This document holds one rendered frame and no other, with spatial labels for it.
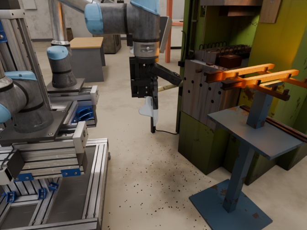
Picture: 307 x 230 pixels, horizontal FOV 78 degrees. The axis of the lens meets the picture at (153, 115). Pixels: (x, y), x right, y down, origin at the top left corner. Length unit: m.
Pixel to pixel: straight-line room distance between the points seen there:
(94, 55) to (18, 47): 2.74
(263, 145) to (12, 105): 1.00
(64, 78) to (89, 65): 2.50
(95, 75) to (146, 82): 3.31
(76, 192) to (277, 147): 1.18
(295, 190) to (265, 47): 1.16
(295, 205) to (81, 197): 1.52
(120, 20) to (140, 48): 0.08
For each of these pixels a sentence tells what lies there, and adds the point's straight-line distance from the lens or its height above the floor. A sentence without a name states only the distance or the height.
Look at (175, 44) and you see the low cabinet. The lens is 6.92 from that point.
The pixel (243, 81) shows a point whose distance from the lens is 0.87.
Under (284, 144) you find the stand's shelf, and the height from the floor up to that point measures 0.72.
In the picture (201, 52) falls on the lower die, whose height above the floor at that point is 0.97.
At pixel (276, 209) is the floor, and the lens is 1.75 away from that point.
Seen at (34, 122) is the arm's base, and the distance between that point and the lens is 0.90.
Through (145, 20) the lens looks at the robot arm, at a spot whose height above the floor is 1.23.
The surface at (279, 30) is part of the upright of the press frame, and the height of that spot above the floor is 1.15.
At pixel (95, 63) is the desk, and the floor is 0.36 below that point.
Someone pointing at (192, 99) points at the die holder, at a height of 0.62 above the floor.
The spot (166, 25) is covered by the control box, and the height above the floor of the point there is 1.14.
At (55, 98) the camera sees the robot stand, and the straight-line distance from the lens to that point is 1.38.
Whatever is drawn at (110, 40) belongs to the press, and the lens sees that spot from 6.19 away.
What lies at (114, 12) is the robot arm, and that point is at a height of 1.25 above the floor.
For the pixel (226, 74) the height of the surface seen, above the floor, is 0.99.
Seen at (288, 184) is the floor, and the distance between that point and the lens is 1.99.
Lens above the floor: 1.26
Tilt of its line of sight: 30 degrees down
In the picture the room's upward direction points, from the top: straight up
